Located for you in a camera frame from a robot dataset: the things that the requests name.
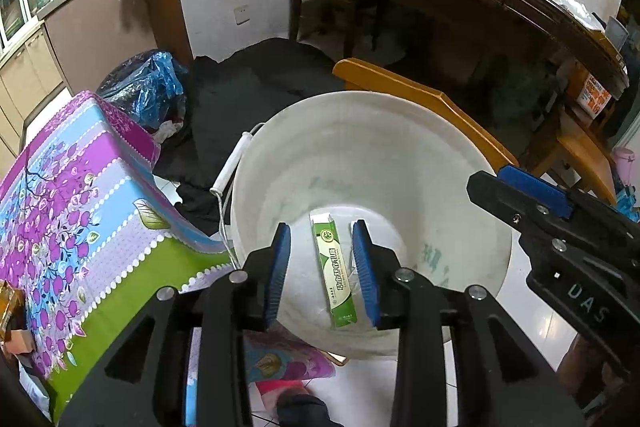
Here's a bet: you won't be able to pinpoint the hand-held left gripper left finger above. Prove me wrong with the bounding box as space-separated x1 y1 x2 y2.
59 223 292 427

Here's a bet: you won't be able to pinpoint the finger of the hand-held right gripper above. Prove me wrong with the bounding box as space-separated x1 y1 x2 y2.
466 171 640 268
497 165 640 228

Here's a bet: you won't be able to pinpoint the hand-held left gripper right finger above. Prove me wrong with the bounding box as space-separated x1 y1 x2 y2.
351 221 586 427

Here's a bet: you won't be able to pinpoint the green and white carton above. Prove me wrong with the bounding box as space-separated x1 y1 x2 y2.
309 209 358 328

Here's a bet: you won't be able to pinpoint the white plastic bucket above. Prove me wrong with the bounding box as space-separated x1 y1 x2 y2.
210 91 513 360

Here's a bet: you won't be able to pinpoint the pink plastic bottle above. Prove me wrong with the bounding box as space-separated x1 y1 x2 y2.
612 147 636 192

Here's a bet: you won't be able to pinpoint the orange cardboard box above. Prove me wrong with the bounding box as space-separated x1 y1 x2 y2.
575 74 616 118

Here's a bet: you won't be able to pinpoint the person's leg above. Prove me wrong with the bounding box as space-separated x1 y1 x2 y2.
277 394 346 427

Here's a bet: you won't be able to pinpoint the light wooden chair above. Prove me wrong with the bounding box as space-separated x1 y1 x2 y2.
332 58 618 208

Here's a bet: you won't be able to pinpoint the crumpled white plastic bag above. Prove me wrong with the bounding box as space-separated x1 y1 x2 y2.
542 0 606 30

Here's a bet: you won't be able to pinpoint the black cloth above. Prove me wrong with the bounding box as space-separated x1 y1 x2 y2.
152 38 351 238

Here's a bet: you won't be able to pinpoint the blue plastic bag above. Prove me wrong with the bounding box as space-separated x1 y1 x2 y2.
142 51 189 108

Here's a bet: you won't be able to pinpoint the golden snack packet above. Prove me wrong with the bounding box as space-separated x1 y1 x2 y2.
0 282 26 348

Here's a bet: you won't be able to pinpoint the beige kitchen cabinets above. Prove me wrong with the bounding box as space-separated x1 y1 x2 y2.
0 0 156 158

